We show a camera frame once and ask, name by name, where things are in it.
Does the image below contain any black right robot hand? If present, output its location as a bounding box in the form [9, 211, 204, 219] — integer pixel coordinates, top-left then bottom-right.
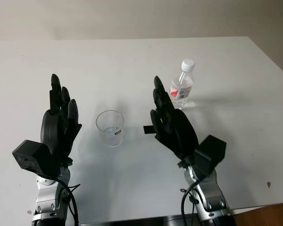
[150, 75, 200, 163]

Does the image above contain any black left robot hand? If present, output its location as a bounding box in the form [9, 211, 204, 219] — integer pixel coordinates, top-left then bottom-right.
[40, 73, 83, 166]

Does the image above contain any clear plastic water bottle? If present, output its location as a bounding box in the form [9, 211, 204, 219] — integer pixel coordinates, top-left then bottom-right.
[170, 59, 195, 110]

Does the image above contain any clear glass cup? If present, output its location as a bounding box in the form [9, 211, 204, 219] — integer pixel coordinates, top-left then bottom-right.
[95, 110, 125, 147]

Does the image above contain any black robot torso edge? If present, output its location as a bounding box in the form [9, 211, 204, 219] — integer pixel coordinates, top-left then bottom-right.
[107, 214, 194, 226]

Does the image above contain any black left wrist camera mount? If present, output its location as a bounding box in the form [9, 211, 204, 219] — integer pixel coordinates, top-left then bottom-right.
[12, 139, 60, 179]

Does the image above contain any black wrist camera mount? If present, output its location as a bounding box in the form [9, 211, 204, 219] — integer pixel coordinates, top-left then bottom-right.
[12, 139, 60, 179]
[193, 134, 227, 177]

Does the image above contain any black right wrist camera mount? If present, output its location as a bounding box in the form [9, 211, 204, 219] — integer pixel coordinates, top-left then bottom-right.
[193, 134, 227, 177]

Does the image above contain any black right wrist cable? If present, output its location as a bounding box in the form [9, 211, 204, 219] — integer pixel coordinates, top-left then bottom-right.
[180, 180, 201, 226]

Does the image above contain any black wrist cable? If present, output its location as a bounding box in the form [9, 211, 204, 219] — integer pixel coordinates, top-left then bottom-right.
[180, 180, 201, 226]
[56, 176, 81, 226]

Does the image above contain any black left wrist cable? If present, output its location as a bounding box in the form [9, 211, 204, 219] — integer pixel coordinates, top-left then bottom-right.
[56, 176, 81, 226]

